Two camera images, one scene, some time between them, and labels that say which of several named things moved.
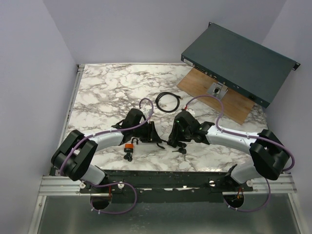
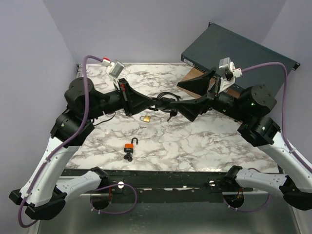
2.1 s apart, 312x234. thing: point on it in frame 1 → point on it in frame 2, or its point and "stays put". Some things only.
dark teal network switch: x=253 y=72 stays put
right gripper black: x=175 y=133 → x=191 y=107
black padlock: x=161 y=146 → x=162 y=102
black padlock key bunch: x=181 y=150 → x=173 y=112
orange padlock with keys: x=128 y=149 stays put
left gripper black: x=152 y=136 → x=134 y=103
